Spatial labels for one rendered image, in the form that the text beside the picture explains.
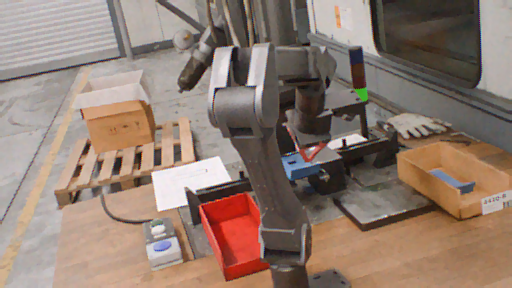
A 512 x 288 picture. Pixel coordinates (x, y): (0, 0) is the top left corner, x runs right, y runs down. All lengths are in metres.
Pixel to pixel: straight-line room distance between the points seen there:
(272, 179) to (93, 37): 9.68
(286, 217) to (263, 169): 0.10
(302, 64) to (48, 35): 9.66
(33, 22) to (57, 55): 0.65
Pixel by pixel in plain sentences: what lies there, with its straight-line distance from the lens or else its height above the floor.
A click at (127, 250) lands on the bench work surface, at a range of 1.34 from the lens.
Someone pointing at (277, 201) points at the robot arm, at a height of 1.11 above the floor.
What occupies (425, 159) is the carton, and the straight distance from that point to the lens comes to 1.45.
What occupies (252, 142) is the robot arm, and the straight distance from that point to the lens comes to 0.85.
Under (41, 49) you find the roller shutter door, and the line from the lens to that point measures 10.60.
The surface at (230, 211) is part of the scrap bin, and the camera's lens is 1.34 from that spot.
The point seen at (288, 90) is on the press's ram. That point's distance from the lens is 1.27.
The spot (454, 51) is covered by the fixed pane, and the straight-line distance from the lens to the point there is 1.90.
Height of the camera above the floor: 1.50
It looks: 19 degrees down
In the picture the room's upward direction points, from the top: 10 degrees counter-clockwise
